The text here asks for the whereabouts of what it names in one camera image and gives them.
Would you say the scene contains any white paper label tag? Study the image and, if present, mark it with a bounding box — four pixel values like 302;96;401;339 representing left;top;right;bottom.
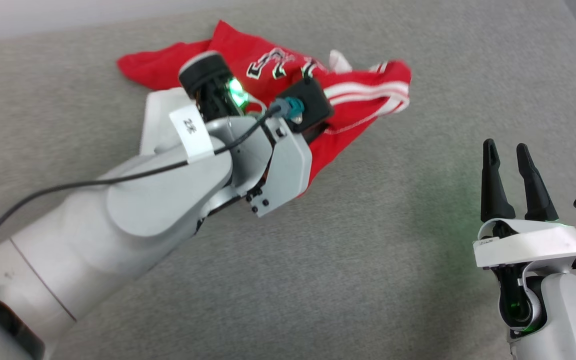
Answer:
169;104;215;164

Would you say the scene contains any red jersey with white trim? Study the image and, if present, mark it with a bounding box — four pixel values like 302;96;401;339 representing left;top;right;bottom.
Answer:
116;20;413;198

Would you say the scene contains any thin black cable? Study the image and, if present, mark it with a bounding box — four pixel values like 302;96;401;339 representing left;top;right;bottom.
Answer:
0;97;305;253

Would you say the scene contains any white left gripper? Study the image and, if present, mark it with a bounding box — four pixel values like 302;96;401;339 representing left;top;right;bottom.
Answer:
139;87;199;156

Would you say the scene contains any grey fabric sofa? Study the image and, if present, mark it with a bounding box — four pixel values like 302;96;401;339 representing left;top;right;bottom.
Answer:
0;0;576;360

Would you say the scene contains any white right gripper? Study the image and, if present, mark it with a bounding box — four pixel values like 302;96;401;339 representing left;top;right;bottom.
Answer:
472;138;576;271

